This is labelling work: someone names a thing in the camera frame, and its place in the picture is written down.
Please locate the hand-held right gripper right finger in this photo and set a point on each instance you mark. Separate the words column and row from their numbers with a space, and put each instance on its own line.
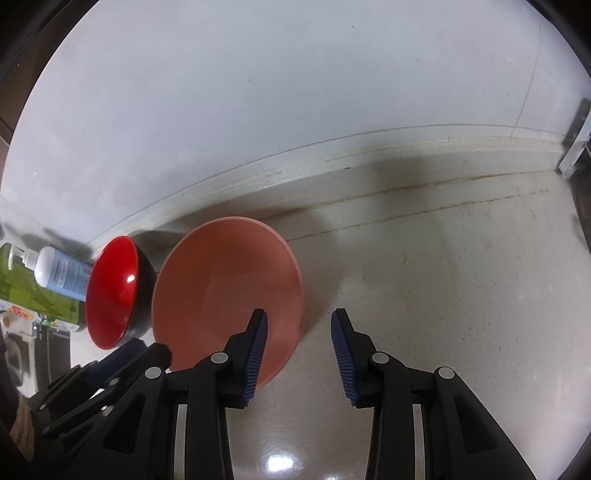
column 344, row 357

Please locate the person's left hand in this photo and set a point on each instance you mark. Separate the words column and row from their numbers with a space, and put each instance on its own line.
column 25, row 429

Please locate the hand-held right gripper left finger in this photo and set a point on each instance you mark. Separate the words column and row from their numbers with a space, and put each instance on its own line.
column 256, row 355

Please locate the red and black bowl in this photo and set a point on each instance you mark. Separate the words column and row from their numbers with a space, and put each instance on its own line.
column 111, row 290

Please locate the pink plate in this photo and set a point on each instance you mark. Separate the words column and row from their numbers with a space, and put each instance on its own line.
column 221, row 286

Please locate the white pump bottle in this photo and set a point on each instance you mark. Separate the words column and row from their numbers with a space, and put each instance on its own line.
column 55, row 272

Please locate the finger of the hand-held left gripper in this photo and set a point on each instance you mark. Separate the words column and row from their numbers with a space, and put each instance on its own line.
column 115, row 360
column 154, row 357

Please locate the white rack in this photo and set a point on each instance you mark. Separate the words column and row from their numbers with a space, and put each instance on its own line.
column 573, row 157

